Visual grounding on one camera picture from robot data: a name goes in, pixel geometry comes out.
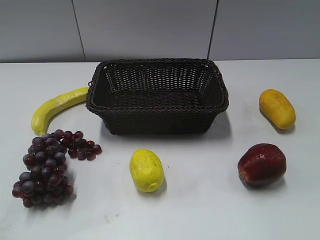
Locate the red apple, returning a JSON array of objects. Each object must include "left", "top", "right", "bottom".
[{"left": 237, "top": 143, "right": 287, "bottom": 188}]

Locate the black woven basket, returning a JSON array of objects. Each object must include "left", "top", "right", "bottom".
[{"left": 86, "top": 58, "right": 229, "bottom": 135}]

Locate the yellow banana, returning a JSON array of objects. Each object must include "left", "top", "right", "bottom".
[{"left": 31, "top": 87, "right": 89, "bottom": 136}]

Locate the purple grape bunch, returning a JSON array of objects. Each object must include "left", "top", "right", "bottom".
[{"left": 11, "top": 129, "right": 103, "bottom": 208}]

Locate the orange yellow mango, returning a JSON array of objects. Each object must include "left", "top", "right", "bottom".
[{"left": 259, "top": 89, "right": 296, "bottom": 130}]

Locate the yellow lemon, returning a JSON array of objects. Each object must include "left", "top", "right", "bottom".
[{"left": 129, "top": 149, "right": 165, "bottom": 193}]

